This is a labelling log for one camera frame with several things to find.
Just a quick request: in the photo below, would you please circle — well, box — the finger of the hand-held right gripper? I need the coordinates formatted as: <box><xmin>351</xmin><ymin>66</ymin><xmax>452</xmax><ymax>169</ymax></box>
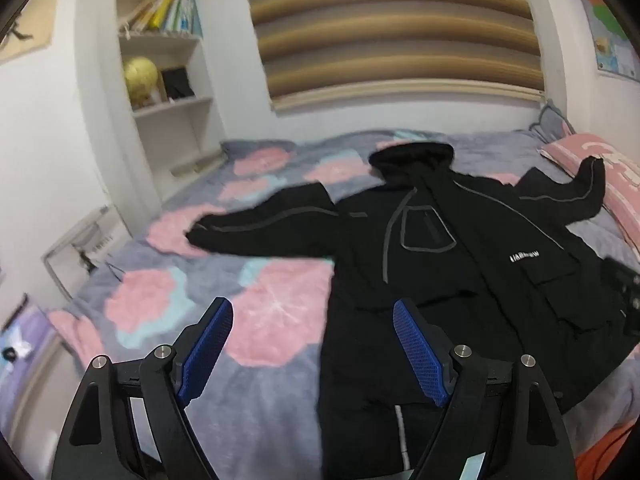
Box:
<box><xmin>600</xmin><ymin>255</ymin><xmax>640</xmax><ymax>321</ymax></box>

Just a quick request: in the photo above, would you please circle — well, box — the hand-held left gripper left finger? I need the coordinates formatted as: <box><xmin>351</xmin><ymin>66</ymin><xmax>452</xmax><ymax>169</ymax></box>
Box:
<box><xmin>51</xmin><ymin>297</ymin><xmax>234</xmax><ymax>480</ymax></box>

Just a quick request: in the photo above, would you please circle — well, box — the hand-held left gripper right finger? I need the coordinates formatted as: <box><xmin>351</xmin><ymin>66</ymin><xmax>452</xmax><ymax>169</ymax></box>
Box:
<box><xmin>393</xmin><ymin>298</ymin><xmax>578</xmax><ymax>480</ymax></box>

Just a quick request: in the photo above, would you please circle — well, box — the black hooded jacket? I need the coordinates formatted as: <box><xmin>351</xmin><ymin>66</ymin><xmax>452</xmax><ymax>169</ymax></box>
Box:
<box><xmin>185</xmin><ymin>141</ymin><xmax>640</xmax><ymax>480</ymax></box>

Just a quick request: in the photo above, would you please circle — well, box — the grey floral blanket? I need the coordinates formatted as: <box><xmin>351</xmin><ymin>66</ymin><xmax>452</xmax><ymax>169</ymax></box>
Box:
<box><xmin>47</xmin><ymin>129</ymin><xmax>640</xmax><ymax>480</ymax></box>

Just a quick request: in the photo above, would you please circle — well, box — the pink pillow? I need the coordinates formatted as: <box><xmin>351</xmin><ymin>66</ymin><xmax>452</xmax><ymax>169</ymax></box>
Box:
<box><xmin>537</xmin><ymin>132</ymin><xmax>640</xmax><ymax>266</ymax></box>

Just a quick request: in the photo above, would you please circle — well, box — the white chair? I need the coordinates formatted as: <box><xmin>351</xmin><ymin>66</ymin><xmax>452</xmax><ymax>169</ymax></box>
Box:
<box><xmin>42</xmin><ymin>205</ymin><xmax>126</xmax><ymax>306</ymax></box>

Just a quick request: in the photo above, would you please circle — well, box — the grey cushion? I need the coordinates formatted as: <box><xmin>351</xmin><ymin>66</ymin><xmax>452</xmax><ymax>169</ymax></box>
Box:
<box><xmin>530</xmin><ymin>102</ymin><xmax>576</xmax><ymax>143</ymax></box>

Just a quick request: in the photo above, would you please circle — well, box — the orange cloth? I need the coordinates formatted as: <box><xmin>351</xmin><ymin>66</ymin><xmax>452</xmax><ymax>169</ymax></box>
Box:
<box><xmin>575</xmin><ymin>422</ymin><xmax>640</xmax><ymax>480</ymax></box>

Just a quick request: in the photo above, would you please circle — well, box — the purple desk mat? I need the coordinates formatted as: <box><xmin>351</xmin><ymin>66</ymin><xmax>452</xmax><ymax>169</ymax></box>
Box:
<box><xmin>0</xmin><ymin>305</ymin><xmax>51</xmax><ymax>386</ymax></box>

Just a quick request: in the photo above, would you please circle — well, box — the white bookshelf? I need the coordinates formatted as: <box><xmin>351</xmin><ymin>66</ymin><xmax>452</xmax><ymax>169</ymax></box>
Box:
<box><xmin>115</xmin><ymin>0</ymin><xmax>226</xmax><ymax>181</ymax></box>

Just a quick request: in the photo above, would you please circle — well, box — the black box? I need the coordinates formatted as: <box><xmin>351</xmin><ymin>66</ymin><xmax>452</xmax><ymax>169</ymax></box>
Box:
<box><xmin>160</xmin><ymin>66</ymin><xmax>196</xmax><ymax>101</ymax></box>

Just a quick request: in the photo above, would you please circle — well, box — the golden globe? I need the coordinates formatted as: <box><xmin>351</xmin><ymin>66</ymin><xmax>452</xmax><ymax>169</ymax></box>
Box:
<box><xmin>122</xmin><ymin>56</ymin><xmax>161</xmax><ymax>108</ymax></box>

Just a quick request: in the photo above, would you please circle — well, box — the striped window blind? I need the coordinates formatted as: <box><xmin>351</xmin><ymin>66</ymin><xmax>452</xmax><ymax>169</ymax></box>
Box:
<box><xmin>239</xmin><ymin>0</ymin><xmax>546</xmax><ymax>111</ymax></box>

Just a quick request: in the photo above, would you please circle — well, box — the row of colourful books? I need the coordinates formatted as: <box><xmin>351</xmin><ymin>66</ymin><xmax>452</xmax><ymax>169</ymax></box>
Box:
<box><xmin>118</xmin><ymin>0</ymin><xmax>203</xmax><ymax>38</ymax></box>

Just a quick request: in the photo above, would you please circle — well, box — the wall map poster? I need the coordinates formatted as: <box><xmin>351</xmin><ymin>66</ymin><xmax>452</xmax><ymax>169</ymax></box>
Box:
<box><xmin>577</xmin><ymin>0</ymin><xmax>640</xmax><ymax>83</ymax></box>

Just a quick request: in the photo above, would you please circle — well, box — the wooden wall board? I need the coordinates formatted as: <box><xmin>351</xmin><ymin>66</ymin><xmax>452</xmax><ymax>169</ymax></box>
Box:
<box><xmin>0</xmin><ymin>0</ymin><xmax>60</xmax><ymax>63</ymax></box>

